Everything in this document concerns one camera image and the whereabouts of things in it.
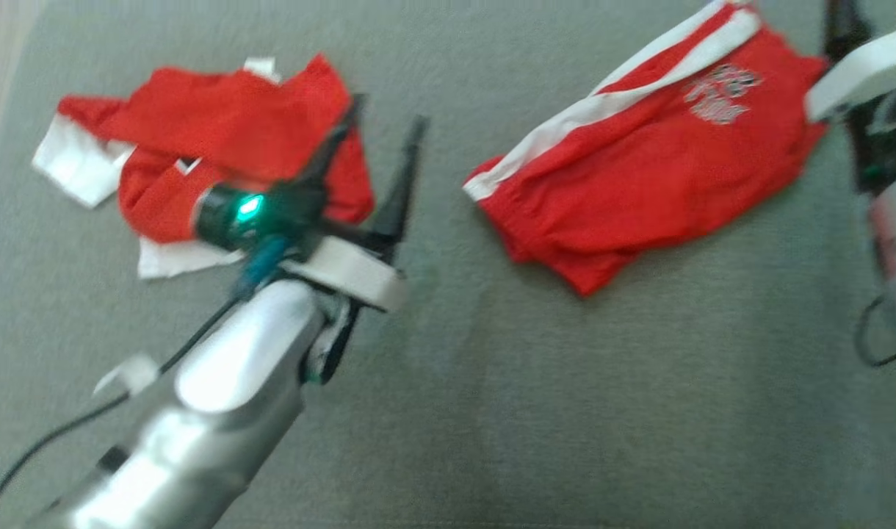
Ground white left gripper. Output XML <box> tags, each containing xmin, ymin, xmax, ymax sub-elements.
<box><xmin>283</xmin><ymin>94</ymin><xmax>429</xmax><ymax>313</ymax></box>

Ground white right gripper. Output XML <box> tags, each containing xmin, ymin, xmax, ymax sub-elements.
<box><xmin>804</xmin><ymin>0</ymin><xmax>896</xmax><ymax>122</ymax></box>

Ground red basketball jersey number 23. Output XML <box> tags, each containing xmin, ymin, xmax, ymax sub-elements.
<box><xmin>33</xmin><ymin>53</ymin><xmax>375</xmax><ymax>280</ymax></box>

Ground red shorts with white stripe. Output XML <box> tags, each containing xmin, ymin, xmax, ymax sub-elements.
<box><xmin>463</xmin><ymin>0</ymin><xmax>831</xmax><ymax>297</ymax></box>

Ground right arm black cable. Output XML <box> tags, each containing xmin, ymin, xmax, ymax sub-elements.
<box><xmin>856</xmin><ymin>294</ymin><xmax>896</xmax><ymax>368</ymax></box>

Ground white cable label tag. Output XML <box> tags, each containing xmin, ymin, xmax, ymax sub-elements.
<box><xmin>94</xmin><ymin>354</ymin><xmax>160</xmax><ymax>397</ymax></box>

